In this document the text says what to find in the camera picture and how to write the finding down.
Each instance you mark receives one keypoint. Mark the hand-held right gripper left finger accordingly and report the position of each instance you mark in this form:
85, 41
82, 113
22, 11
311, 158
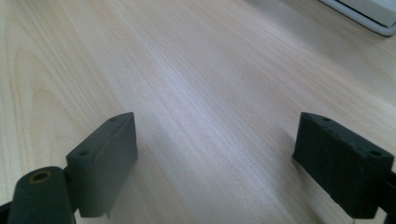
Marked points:
102, 168

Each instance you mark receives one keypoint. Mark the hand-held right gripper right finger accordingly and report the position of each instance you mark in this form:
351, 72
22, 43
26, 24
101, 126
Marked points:
342, 168

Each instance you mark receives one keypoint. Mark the white tray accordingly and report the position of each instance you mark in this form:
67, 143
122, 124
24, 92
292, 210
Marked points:
367, 14

